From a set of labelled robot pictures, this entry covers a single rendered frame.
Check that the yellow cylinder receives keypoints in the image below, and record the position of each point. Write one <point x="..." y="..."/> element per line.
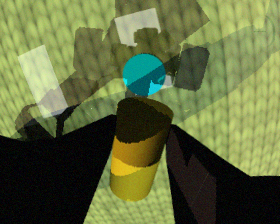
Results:
<point x="142" y="127"/>

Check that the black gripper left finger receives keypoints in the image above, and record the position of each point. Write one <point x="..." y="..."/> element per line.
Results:
<point x="58" y="177"/>

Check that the cyan circle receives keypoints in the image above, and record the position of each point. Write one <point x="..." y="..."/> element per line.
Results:
<point x="144" y="74"/>

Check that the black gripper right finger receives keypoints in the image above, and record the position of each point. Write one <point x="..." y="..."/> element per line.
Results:
<point x="206" y="189"/>

